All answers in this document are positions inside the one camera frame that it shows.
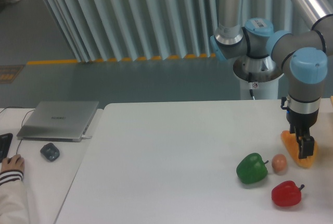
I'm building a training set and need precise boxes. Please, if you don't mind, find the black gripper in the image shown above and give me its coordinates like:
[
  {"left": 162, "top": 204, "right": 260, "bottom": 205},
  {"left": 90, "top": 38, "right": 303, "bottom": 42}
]
[{"left": 286, "top": 109, "right": 318, "bottom": 159}]

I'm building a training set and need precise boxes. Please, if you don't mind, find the white striped sleeve forearm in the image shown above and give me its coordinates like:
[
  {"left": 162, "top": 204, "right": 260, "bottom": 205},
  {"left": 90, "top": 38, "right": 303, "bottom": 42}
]
[{"left": 1, "top": 170, "right": 30, "bottom": 223}]

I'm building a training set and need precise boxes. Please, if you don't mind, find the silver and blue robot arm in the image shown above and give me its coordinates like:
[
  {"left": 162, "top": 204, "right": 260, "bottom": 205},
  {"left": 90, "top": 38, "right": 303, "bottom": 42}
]
[{"left": 210, "top": 0, "right": 332, "bottom": 159}]

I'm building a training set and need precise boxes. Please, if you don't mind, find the green bell pepper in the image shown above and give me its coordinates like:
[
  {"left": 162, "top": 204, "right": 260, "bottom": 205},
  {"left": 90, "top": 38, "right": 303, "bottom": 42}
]
[{"left": 236, "top": 153, "right": 268, "bottom": 184}]

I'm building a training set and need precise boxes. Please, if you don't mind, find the red bell pepper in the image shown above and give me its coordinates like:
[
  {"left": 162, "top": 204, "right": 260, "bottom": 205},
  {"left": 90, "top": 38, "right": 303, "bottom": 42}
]
[{"left": 271, "top": 180, "right": 305, "bottom": 207}]

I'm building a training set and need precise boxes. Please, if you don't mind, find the person's hand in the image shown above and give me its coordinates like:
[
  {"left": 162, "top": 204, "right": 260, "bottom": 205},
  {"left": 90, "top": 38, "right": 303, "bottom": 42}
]
[{"left": 1, "top": 154, "right": 25, "bottom": 182}]

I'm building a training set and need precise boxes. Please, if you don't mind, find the orange bread loaf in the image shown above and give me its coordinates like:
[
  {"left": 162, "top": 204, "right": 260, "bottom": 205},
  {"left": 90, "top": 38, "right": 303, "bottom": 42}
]
[{"left": 280, "top": 130, "right": 318, "bottom": 169}]

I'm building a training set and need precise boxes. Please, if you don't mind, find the brown egg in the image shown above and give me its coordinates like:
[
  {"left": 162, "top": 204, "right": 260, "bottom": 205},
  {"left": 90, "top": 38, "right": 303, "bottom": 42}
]
[{"left": 272, "top": 154, "right": 287, "bottom": 172}]

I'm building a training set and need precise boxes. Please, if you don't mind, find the white pleated curtain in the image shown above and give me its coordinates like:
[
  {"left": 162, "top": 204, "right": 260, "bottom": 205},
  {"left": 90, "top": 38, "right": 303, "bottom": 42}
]
[{"left": 30, "top": 0, "right": 313, "bottom": 64}]

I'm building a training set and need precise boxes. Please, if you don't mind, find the silver closed laptop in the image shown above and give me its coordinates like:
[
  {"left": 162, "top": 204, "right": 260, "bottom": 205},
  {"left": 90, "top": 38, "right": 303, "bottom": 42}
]
[{"left": 17, "top": 101, "right": 99, "bottom": 142}]

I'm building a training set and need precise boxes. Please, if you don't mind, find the black keyboard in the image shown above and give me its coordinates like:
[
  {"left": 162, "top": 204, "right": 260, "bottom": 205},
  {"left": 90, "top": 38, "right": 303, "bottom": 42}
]
[{"left": 0, "top": 133, "right": 13, "bottom": 163}]

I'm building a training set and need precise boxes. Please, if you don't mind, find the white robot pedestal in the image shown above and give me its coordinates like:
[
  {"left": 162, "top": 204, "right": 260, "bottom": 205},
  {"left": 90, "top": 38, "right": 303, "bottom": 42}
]
[{"left": 233, "top": 55, "right": 284, "bottom": 101}]

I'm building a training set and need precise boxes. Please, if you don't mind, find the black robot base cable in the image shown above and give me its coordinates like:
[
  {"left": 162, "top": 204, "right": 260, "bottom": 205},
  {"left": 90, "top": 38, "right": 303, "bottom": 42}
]
[{"left": 247, "top": 71, "right": 257, "bottom": 101}]

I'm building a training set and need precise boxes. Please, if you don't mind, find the black cable on desk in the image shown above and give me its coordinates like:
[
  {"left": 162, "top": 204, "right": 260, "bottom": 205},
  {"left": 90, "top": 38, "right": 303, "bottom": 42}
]
[{"left": 0, "top": 106, "right": 36, "bottom": 157}]

